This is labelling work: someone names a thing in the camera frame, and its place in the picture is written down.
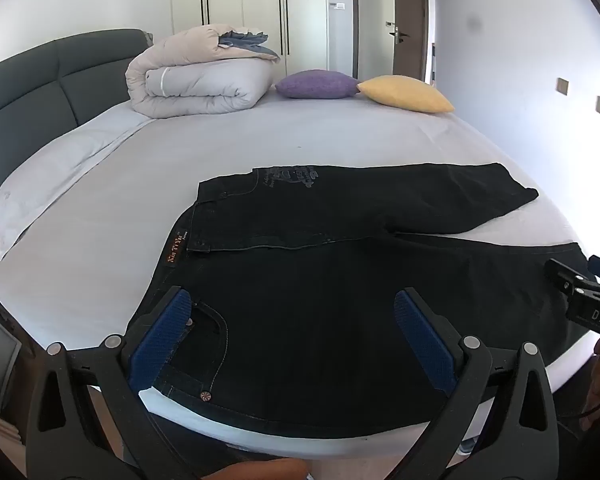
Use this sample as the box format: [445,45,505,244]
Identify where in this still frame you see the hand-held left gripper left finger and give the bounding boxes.
[25,286,207,480]

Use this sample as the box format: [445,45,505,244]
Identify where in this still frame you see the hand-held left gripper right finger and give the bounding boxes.
[393,287,562,480]

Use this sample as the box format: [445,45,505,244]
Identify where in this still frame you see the black denim pants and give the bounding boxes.
[136,162,597,440]

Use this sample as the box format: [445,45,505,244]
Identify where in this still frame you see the bed with white sheet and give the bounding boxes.
[0,79,600,462]

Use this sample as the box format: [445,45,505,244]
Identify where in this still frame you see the person's leg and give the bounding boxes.
[200,459,313,480]

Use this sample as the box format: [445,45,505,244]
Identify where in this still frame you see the white pillow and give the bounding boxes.
[0,112,156,262]

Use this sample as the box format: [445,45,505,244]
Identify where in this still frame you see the yellow cushion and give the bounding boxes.
[356,75,456,114]

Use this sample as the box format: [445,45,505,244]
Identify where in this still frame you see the folded beige duvet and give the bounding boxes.
[125,25,281,119]

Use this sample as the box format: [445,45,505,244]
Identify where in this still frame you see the purple cushion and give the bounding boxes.
[275,69,362,100]

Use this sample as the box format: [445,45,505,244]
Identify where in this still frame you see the dark grey padded headboard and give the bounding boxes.
[0,28,154,227]

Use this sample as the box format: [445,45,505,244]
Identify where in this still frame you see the brown wooden door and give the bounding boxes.
[392,0,434,84]

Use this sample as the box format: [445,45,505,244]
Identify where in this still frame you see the blue folded cloth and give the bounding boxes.
[218,30,282,61]

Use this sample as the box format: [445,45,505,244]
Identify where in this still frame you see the white wardrobe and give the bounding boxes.
[169,0,357,77]

